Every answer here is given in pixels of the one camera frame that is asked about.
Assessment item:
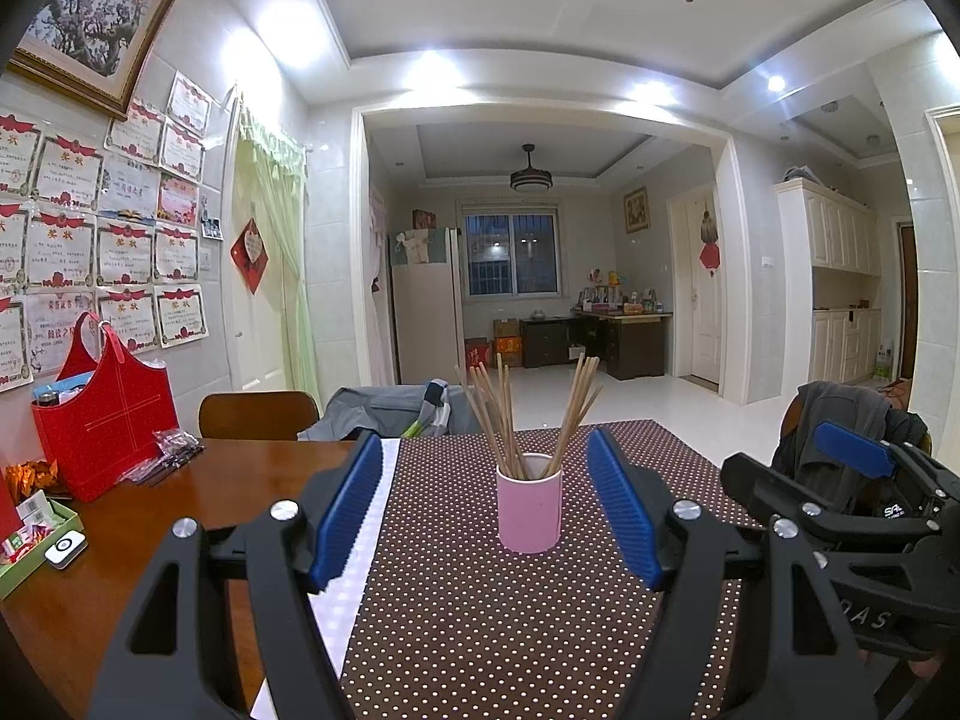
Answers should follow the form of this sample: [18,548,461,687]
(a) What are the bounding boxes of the window with bars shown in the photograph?
[464,211,562,298]

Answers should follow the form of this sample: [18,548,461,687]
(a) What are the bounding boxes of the green tray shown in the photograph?
[0,500,85,600]

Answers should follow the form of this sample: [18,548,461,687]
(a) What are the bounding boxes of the pink paper cup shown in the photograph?
[496,452,563,554]

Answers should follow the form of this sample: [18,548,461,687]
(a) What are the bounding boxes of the green door curtain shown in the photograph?
[233,103,320,401]

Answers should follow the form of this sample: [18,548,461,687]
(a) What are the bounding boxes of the small framed picture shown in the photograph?
[623,187,651,234]

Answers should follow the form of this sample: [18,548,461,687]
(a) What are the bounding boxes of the grey jacket on chair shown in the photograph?
[298,379,482,442]

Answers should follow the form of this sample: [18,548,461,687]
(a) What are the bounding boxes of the white refrigerator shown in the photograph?
[391,227,466,385]

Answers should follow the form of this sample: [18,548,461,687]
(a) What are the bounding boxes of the clear plastic packet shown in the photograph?
[117,429,203,484]

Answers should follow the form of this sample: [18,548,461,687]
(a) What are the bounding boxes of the brown wooden chair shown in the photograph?
[199,390,320,440]

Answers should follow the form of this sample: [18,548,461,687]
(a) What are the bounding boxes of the round ceiling fan lamp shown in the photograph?
[509,143,553,193]

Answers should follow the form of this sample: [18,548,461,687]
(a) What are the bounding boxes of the white tall cabinet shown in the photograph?
[775,179,882,395]

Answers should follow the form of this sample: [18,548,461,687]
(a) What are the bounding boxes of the framed blossom painting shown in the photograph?
[7,0,174,119]

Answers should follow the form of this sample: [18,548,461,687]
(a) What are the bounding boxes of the dark wooden desk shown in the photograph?
[519,310,672,380]

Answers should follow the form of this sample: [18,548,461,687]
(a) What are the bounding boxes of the red diamond wall decoration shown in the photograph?
[231,218,268,294]

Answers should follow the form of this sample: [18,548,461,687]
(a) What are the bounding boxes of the dark jacket on chair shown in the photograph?
[771,380,932,518]

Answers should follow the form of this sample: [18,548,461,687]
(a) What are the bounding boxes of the red door ornament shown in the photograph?
[700,210,721,275]

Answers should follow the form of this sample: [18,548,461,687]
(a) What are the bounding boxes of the red tote bag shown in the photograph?
[31,312,179,502]

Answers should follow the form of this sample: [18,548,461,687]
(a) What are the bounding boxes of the brown polka dot mat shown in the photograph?
[337,418,760,720]

